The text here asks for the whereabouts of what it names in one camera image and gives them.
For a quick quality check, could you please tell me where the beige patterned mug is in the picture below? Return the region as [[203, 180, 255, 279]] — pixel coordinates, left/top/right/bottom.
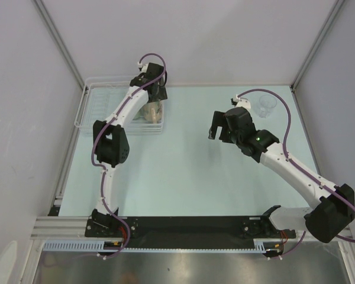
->
[[142, 101, 163, 124]]

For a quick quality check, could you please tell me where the clear glass cup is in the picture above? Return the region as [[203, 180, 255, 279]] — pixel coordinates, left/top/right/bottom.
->
[[256, 95, 277, 118]]

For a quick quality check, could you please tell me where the light green cup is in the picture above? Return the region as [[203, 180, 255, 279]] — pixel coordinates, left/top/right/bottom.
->
[[133, 104, 149, 121]]

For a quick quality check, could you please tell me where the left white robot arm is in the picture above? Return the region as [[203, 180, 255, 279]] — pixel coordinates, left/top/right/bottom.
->
[[91, 63, 167, 237]]

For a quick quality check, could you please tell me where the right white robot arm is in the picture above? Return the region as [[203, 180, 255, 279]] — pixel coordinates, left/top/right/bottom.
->
[[209, 107, 355, 243]]

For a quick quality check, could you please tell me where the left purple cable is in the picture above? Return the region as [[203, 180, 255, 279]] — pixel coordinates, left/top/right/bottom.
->
[[90, 53, 168, 261]]

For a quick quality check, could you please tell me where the purple cable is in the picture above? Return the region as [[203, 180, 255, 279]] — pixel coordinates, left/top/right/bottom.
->
[[236, 88, 355, 261], [90, 53, 168, 261]]

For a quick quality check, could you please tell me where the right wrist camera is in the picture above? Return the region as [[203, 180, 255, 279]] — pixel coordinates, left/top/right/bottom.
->
[[231, 97, 251, 110]]

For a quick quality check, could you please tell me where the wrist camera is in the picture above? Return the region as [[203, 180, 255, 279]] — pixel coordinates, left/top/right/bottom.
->
[[231, 97, 251, 110], [137, 61, 149, 73]]

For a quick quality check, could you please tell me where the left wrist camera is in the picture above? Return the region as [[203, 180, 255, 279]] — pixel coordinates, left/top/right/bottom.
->
[[137, 61, 149, 73]]

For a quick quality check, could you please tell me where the white wire dish rack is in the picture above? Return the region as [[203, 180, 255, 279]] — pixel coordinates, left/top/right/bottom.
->
[[74, 75, 164, 136]]

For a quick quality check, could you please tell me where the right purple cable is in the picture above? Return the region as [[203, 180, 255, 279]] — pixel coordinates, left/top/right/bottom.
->
[[236, 88, 355, 261]]

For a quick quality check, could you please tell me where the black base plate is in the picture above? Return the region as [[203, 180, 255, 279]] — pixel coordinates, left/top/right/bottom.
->
[[85, 213, 296, 250]]

